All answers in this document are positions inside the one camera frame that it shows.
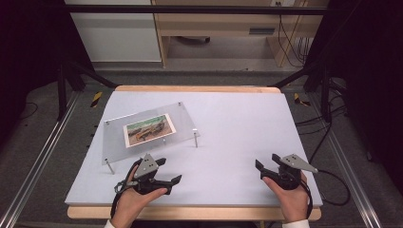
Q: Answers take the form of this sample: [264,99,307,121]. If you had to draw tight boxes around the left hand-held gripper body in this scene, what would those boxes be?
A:
[132,153,160,195]

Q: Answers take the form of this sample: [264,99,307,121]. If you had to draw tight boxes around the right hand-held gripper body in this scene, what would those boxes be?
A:
[275,154,319,191]

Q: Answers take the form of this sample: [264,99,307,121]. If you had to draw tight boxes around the clear acrylic photo frame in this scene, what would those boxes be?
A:
[101,101,202,176]

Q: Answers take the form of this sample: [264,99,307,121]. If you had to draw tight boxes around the boat painting print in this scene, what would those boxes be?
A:
[123,112,178,149]

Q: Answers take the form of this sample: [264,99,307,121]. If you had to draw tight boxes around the person's right hand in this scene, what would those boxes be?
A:
[261,171,310,223]

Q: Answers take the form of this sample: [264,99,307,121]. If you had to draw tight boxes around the person's left hand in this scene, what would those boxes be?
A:
[109,164,169,228]

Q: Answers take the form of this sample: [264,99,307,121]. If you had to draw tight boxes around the white table board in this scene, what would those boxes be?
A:
[64,90,324,209]

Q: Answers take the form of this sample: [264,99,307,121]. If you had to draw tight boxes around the person's right white sleeve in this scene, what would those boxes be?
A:
[281,218,312,228]

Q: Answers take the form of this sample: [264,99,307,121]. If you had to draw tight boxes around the black metal stand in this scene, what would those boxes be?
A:
[56,59,119,122]
[269,60,334,124]

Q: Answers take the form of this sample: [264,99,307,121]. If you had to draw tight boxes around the wooden table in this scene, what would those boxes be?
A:
[67,85,323,222]

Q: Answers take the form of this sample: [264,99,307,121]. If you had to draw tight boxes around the black curtain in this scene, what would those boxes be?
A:
[0,0,96,150]
[303,0,403,188]

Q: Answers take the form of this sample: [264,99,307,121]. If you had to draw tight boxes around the white cabinet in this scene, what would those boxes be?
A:
[64,0,163,64]

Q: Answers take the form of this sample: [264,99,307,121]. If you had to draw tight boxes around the light wooden desk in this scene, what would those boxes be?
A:
[150,0,331,68]

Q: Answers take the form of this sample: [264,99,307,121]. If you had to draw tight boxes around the black horizontal bar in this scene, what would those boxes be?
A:
[62,4,331,16]

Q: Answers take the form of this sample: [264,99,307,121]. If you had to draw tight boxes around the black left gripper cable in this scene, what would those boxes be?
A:
[109,158,144,220]

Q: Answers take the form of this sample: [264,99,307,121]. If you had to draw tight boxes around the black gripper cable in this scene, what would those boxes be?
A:
[299,169,352,220]
[109,158,144,220]

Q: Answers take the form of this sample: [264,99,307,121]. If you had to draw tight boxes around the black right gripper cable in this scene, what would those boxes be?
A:
[299,169,352,220]

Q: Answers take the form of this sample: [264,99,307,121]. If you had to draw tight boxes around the black floor cables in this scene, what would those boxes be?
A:
[295,77,348,165]

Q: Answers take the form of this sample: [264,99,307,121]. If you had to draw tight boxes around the aluminium floor rail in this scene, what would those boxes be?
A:
[307,92,384,228]
[0,90,81,228]

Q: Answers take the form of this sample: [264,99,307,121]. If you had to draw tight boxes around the hanging black cables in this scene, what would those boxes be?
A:
[275,1,314,68]

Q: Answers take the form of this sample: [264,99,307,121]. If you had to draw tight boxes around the thin black floor cable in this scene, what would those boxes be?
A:
[17,101,39,122]

